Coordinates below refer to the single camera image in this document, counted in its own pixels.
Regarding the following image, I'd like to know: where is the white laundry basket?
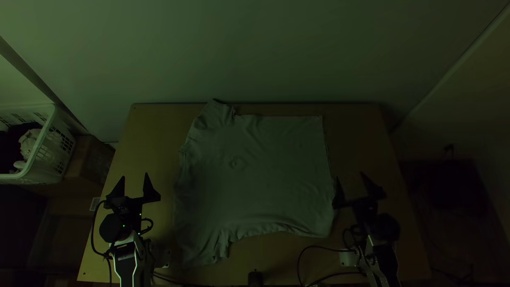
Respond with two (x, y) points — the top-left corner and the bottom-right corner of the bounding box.
(0, 103), (78, 185)

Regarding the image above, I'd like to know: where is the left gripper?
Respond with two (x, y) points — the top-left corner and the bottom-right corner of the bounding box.
(104, 172), (162, 220)

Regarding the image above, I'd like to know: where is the brown cardboard box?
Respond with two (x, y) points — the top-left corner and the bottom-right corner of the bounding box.
(63, 134), (116, 189)

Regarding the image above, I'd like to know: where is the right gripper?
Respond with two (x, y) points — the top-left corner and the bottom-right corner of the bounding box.
(332, 171), (387, 229)

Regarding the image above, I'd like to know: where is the black cable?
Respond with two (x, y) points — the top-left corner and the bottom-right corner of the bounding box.
(296, 245), (361, 287)
(90, 199), (116, 260)

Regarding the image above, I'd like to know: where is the heap of clothes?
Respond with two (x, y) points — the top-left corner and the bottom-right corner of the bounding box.
(0, 121), (45, 174)

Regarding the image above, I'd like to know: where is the grey t-shirt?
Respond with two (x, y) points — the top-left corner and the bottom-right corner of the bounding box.
(172, 98), (337, 269)

